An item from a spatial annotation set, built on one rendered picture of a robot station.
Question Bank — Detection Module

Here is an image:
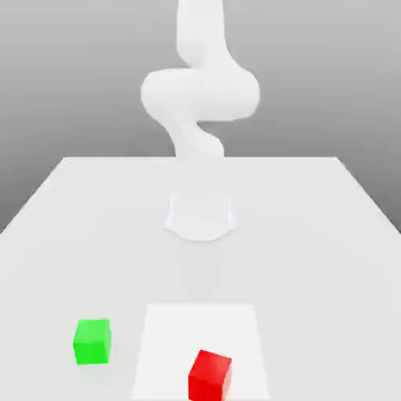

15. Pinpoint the small red cube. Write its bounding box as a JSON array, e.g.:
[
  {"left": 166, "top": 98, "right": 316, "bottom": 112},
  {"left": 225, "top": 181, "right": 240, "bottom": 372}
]
[{"left": 187, "top": 349, "right": 233, "bottom": 401}]

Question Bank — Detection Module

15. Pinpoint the small green cube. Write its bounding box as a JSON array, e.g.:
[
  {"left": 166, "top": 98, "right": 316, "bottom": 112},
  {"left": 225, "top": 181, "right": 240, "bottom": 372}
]
[{"left": 72, "top": 318, "right": 113, "bottom": 367}]

